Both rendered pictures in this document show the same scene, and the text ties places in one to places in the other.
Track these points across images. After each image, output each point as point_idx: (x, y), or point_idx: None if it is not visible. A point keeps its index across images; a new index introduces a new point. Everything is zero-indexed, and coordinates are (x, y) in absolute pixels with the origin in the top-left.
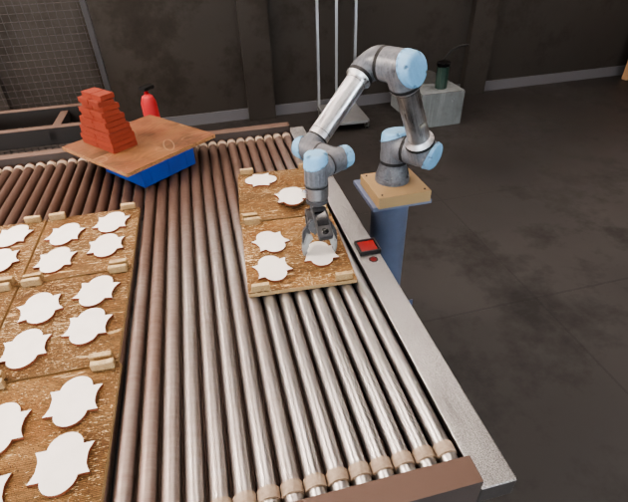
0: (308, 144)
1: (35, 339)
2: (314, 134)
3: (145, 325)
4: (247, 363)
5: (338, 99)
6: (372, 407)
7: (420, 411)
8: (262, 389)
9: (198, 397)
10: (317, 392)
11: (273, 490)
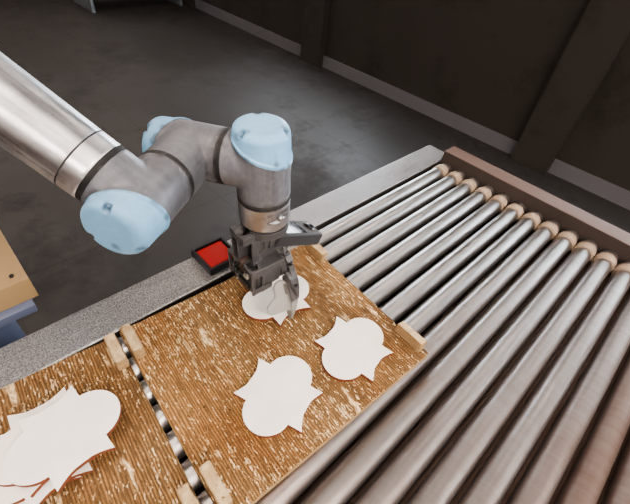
0: (163, 174)
1: None
2: (125, 152)
3: (607, 501)
4: (508, 300)
5: None
6: (447, 206)
7: (426, 181)
8: (500, 293)
9: (580, 326)
10: (475, 235)
11: (564, 233)
